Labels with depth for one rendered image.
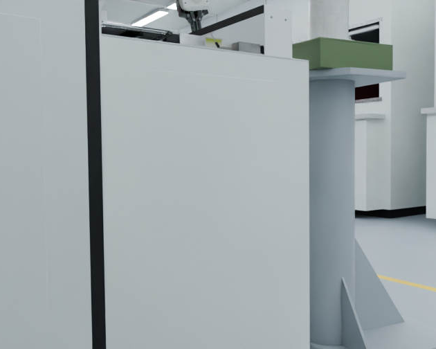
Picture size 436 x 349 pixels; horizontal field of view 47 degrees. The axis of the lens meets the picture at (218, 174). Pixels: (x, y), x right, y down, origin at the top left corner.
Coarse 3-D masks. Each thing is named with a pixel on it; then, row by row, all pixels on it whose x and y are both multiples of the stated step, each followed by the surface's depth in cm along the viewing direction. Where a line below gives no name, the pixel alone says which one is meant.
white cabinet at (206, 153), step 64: (128, 64) 99; (192, 64) 108; (256, 64) 117; (128, 128) 100; (192, 128) 108; (256, 128) 118; (128, 192) 100; (192, 192) 108; (256, 192) 118; (128, 256) 100; (192, 256) 109; (256, 256) 119; (128, 320) 101; (192, 320) 109; (256, 320) 119
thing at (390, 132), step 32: (352, 0) 459; (384, 0) 431; (416, 0) 445; (352, 32) 460; (384, 32) 432; (416, 32) 446; (416, 64) 448; (384, 96) 434; (416, 96) 449; (384, 128) 436; (416, 128) 450; (384, 160) 437; (416, 160) 452; (384, 192) 438; (416, 192) 453
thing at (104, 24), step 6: (102, 24) 118; (108, 24) 119; (114, 24) 120; (120, 24) 121; (126, 24) 122; (132, 30) 123; (138, 30) 124; (144, 30) 124; (150, 30) 125; (156, 30) 126; (162, 30) 127; (168, 30) 128
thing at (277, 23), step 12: (264, 12) 126; (276, 12) 128; (288, 12) 130; (264, 24) 126; (276, 24) 128; (288, 24) 131; (264, 36) 126; (276, 36) 128; (288, 36) 131; (264, 48) 127; (276, 48) 129; (288, 48) 131
